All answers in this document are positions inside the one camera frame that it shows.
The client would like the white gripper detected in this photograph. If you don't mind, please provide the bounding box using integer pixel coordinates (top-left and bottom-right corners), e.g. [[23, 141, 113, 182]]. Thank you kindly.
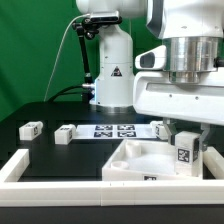
[[133, 70, 224, 151]]

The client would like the white camera cable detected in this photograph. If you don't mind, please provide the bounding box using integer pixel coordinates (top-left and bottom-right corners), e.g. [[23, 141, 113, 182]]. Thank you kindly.
[[43, 13, 92, 103]]

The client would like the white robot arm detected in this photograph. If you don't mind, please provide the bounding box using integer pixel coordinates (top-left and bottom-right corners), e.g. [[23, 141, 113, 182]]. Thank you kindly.
[[76, 0, 224, 150]]

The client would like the white square table top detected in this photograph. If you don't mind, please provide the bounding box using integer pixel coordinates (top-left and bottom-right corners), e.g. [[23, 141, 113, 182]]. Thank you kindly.
[[102, 139, 203, 181]]

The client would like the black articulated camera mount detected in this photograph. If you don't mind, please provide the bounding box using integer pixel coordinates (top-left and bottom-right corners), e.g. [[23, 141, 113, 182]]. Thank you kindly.
[[72, 18, 99, 101]]

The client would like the black base cable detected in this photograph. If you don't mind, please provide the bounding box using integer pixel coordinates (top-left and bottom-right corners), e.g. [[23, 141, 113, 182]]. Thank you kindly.
[[47, 85, 85, 103]]

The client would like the grey camera on mount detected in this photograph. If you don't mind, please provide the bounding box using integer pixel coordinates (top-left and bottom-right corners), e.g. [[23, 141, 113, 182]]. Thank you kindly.
[[90, 11, 119, 23]]

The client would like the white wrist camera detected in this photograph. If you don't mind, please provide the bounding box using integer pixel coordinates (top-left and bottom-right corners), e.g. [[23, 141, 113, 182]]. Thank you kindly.
[[135, 45, 167, 70]]

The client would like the white U-shaped fence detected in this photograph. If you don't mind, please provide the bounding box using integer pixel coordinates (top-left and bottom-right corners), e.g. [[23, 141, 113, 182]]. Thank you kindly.
[[0, 149, 224, 207]]

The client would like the white sheet with tags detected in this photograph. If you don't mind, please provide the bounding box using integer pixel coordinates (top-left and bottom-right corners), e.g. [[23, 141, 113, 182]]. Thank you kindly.
[[75, 124, 156, 139]]

